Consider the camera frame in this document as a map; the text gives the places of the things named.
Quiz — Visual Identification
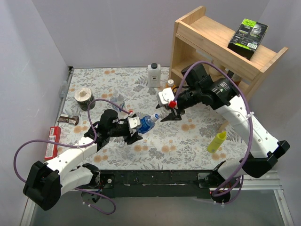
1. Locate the black green product box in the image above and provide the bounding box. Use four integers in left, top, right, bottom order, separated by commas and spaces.
228, 18, 268, 60

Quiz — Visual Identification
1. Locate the cream cup on shelf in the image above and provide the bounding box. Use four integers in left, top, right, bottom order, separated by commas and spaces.
209, 63, 225, 76

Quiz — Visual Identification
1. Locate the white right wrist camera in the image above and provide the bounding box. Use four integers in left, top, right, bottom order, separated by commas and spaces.
156, 88, 178, 109

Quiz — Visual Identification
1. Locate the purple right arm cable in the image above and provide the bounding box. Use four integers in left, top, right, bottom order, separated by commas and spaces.
173, 61, 254, 205

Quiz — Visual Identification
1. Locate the white square lotion bottle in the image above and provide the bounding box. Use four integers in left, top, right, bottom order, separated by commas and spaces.
147, 63, 161, 88

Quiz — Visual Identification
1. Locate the clear water bottle white-blue label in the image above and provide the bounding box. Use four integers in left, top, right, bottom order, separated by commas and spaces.
110, 90, 125, 113

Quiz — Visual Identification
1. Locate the red snack box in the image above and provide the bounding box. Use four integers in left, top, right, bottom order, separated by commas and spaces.
44, 126, 61, 161

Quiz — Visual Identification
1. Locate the small clear bottle at wall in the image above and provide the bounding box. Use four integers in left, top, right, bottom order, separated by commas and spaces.
59, 81, 68, 98

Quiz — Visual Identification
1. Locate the chocolate bar wrapper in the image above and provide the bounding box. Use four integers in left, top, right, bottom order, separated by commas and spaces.
57, 114, 79, 126

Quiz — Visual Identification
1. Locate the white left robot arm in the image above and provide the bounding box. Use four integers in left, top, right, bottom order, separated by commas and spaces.
23, 109, 142, 210

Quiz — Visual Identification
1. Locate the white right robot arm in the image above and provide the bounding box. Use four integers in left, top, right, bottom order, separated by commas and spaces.
157, 61, 290, 187

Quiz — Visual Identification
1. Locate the blue label water bottle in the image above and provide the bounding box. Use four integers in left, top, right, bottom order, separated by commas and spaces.
136, 115, 155, 134

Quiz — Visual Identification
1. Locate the orange juice bottle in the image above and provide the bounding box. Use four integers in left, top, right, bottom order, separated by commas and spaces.
166, 79, 176, 90

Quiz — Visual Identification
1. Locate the dark jar on shelf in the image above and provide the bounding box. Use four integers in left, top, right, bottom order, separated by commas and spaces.
227, 70, 242, 86

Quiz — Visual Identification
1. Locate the blue bottle cap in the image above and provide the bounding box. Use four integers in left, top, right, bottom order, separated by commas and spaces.
150, 113, 159, 122

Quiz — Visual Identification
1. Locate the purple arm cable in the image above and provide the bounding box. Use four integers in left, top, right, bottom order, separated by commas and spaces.
173, 61, 254, 205
13, 98, 134, 215

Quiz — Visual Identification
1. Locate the wooden shelf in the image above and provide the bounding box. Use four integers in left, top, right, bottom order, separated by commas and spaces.
169, 6, 288, 100

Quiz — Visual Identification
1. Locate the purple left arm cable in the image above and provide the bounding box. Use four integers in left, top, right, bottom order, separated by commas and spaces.
13, 98, 134, 215

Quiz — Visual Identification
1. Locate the yellow squeeze bottle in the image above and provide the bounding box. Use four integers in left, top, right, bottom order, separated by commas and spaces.
207, 131, 227, 153

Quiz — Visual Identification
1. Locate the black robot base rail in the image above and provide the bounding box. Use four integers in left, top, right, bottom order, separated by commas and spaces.
80, 170, 224, 199

